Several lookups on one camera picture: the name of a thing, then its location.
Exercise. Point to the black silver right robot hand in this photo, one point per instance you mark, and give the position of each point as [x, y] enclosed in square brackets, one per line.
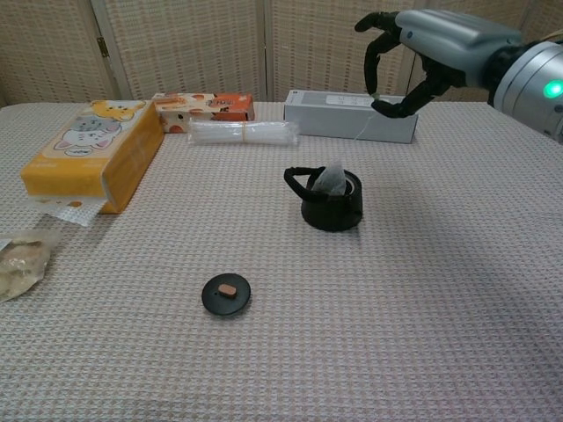
[448, 39]

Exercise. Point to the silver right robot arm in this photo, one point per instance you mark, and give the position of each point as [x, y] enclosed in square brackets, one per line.
[528, 74]

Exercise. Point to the black teapot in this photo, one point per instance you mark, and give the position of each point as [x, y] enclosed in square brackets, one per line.
[330, 215]

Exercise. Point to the black teapot lid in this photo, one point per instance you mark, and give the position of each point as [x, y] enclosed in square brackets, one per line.
[220, 301]

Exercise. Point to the clear bag of snacks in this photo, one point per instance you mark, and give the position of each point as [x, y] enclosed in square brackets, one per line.
[19, 264]

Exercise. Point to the grey rectangular cardboard box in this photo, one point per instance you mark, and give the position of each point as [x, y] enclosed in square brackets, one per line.
[334, 118]

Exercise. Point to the clear plastic straw bundle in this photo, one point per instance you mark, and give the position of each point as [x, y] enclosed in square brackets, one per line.
[242, 133]

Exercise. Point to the woven folding screen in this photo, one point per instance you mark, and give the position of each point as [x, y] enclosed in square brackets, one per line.
[198, 48]

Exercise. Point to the orange snack box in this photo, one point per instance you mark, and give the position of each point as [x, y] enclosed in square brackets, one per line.
[206, 110]

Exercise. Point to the pink woven tablecloth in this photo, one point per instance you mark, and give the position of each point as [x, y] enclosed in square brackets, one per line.
[308, 329]

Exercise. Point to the brass screen hinge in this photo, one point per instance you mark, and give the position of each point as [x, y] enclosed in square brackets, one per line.
[102, 46]

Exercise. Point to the yellow cat tissue pack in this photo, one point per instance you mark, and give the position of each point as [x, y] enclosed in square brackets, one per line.
[83, 154]

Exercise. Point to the small clear plastic packet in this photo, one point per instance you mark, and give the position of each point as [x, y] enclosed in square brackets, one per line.
[70, 211]

